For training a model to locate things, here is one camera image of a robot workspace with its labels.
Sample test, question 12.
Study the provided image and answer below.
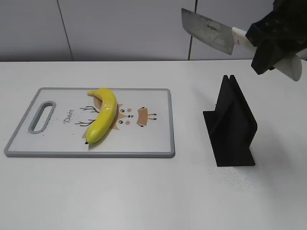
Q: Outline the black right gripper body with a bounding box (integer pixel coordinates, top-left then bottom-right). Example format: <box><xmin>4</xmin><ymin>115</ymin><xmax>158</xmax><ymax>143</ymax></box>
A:
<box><xmin>273</xmin><ymin>0</ymin><xmax>307</xmax><ymax>52</ymax></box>

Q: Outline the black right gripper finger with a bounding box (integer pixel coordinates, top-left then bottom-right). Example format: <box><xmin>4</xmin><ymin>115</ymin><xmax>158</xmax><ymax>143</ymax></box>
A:
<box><xmin>251</xmin><ymin>38</ymin><xmax>307</xmax><ymax>75</ymax></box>
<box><xmin>245</xmin><ymin>11</ymin><xmax>287</xmax><ymax>47</ymax></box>

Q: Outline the yellow plastic banana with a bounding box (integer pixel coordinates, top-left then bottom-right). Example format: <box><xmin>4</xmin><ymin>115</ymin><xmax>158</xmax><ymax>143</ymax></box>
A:
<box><xmin>85</xmin><ymin>88</ymin><xmax>117</xmax><ymax>144</ymax></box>

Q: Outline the cleaver knife with white handle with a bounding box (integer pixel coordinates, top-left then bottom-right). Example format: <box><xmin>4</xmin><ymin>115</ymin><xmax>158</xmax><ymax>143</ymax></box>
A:
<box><xmin>181</xmin><ymin>8</ymin><xmax>302</xmax><ymax>81</ymax></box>

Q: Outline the black knife stand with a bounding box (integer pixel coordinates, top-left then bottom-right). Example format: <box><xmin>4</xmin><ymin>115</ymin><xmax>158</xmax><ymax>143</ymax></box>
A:
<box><xmin>203</xmin><ymin>75</ymin><xmax>258</xmax><ymax>167</ymax></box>

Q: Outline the grey-rimmed deer cutting board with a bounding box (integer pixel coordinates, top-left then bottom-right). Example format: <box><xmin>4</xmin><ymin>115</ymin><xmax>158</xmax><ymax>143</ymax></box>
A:
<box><xmin>4</xmin><ymin>87</ymin><xmax>175</xmax><ymax>158</ymax></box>

